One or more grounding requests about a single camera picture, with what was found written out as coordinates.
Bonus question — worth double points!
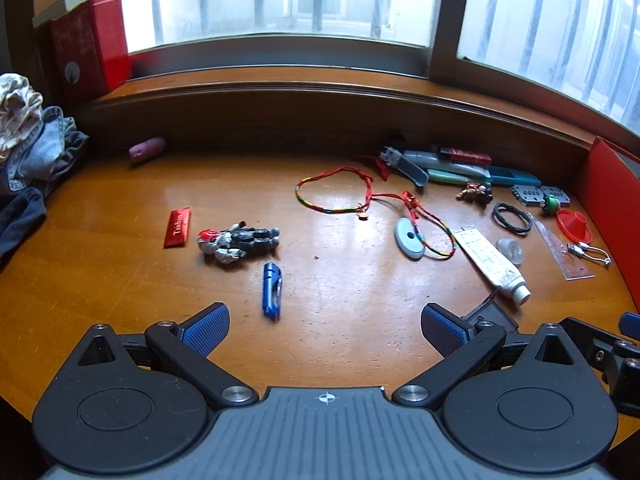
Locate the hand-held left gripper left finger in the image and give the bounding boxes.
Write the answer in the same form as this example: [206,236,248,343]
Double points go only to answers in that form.
[75,302,258,408]

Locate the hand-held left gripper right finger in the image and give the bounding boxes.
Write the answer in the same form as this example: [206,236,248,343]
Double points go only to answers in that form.
[392,304,576,406]

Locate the blue grey round disc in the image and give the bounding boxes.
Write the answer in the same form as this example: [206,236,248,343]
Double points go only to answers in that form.
[394,216,427,260]

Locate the red snack packet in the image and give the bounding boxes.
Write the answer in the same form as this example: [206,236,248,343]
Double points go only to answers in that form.
[164,207,192,249]

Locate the red cardboard box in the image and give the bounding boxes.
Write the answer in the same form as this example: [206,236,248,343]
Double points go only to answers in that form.
[572,137,640,311]

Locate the teal curved toy track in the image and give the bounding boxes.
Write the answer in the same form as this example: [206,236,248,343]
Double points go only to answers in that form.
[382,146,430,187]

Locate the wooden desktop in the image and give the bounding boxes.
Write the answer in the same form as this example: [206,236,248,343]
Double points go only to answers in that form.
[0,65,640,461]

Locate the blue carabiner clip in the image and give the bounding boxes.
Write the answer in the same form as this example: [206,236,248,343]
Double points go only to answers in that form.
[262,262,284,319]

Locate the white tube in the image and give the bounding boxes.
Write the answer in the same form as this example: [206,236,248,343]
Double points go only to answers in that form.
[451,227,532,306]

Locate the metal keyring clip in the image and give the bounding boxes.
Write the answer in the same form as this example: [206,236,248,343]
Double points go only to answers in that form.
[566,242,612,268]

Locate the clear triangle ruler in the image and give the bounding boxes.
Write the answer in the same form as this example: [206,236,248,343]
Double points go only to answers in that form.
[527,212,596,281]

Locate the grey toy robot figure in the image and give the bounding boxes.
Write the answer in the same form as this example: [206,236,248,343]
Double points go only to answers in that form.
[197,221,281,266]

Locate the clear plastic cap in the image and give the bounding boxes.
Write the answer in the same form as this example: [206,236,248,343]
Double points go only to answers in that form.
[496,237,525,267]

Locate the red funnel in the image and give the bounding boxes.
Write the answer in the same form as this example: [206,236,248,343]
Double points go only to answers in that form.
[556,208,593,245]

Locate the small brown figurine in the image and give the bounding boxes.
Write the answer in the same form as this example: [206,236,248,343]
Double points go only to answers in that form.
[456,182,493,206]

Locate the grey building block plate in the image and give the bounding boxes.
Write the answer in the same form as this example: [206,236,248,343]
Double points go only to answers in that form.
[540,186,572,207]
[510,184,546,208]

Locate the teal remote-like tool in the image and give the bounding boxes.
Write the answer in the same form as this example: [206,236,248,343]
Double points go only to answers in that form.
[427,167,493,186]

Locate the teal straight toy track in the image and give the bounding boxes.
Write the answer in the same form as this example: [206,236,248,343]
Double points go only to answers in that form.
[487,165,542,186]

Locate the grey blue toy piece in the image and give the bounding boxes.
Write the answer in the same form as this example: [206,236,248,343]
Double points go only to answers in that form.
[402,150,451,169]

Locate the red cloth scrap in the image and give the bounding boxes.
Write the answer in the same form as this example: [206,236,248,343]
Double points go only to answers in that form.
[360,155,396,181]

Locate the pink eraser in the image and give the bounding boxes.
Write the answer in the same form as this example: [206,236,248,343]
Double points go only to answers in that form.
[129,136,167,165]

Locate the dark blue cloth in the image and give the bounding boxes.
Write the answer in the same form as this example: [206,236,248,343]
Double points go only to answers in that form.
[0,187,48,266]

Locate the light blue denim jeans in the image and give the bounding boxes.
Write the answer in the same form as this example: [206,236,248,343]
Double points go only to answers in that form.
[7,106,90,196]

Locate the white crumpled cloth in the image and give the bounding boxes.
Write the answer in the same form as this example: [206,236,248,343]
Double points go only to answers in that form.
[0,73,45,161]

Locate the tall red gift box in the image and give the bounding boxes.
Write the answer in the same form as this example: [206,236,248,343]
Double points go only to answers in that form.
[32,0,132,106]

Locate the black hair ties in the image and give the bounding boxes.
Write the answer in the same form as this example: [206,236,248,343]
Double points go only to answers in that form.
[492,202,532,235]

